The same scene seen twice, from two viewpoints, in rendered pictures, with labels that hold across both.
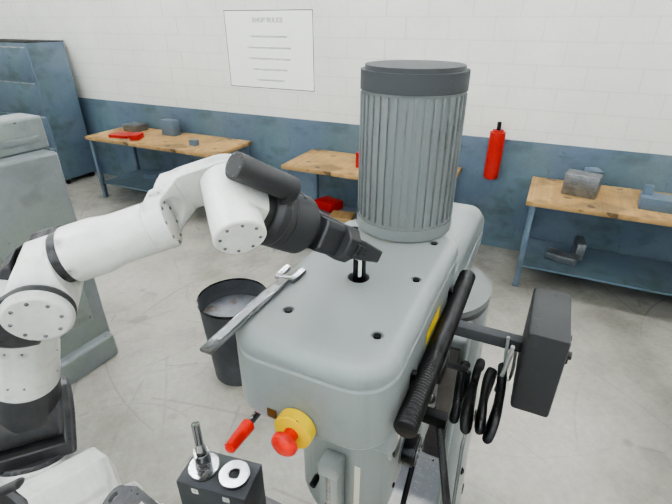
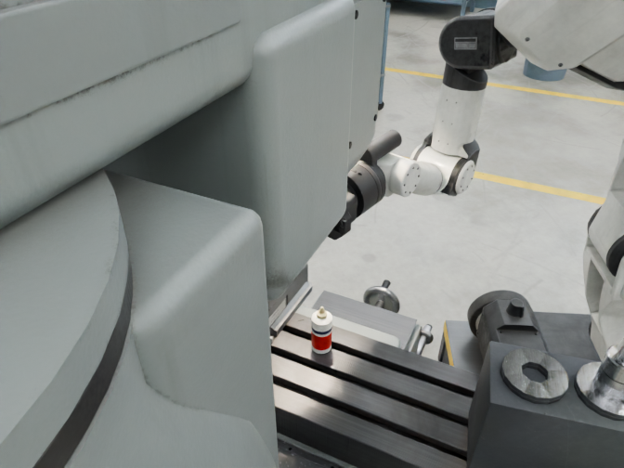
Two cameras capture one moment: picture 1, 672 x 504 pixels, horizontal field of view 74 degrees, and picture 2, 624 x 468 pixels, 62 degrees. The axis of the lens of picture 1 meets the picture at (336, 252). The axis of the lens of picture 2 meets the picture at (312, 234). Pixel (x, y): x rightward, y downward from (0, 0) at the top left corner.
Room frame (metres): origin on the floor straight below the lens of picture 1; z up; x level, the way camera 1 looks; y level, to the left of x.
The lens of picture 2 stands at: (1.33, -0.02, 1.70)
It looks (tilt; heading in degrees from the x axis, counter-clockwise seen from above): 36 degrees down; 180
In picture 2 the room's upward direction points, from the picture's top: straight up
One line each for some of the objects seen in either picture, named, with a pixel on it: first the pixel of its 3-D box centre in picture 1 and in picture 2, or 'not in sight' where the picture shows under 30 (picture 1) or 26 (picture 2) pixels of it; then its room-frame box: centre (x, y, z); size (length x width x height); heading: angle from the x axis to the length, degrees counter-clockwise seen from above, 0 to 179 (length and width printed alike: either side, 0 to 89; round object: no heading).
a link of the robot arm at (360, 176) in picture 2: not in sight; (336, 201); (0.58, 0.02, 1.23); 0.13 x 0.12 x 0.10; 50
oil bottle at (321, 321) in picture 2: not in sight; (321, 327); (0.62, 0.00, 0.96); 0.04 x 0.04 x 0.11
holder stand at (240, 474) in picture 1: (223, 490); (552, 422); (0.86, 0.35, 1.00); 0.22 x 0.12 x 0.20; 75
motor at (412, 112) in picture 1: (408, 150); not in sight; (0.88, -0.15, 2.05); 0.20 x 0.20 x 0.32
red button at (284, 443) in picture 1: (286, 440); not in sight; (0.42, 0.07, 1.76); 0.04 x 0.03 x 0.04; 65
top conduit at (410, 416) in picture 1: (441, 334); not in sight; (0.62, -0.19, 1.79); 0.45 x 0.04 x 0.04; 155
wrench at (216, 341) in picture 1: (257, 304); not in sight; (0.57, 0.12, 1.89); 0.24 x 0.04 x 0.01; 155
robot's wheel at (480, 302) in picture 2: not in sight; (500, 317); (0.13, 0.59, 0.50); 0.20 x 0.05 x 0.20; 86
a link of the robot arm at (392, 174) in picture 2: not in sight; (379, 170); (0.50, 0.10, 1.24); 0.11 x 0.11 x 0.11; 50
